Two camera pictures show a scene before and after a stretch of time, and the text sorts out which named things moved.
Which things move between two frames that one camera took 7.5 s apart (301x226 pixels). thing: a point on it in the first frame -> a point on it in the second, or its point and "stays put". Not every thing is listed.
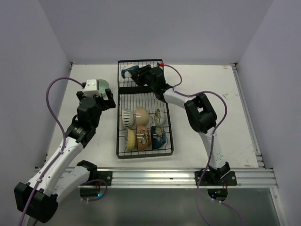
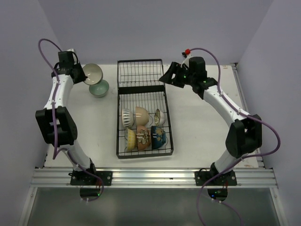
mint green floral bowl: [102, 84] stays put
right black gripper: [138, 75] -> [175, 68]
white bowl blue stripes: [128, 118] stays put
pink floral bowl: [144, 138] stays put
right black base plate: [216, 178] stays put
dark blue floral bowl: [158, 137] stays put
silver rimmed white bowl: [125, 72] -> [94, 73]
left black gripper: [106, 104] -> [83, 77]
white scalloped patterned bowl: [160, 118] stays put
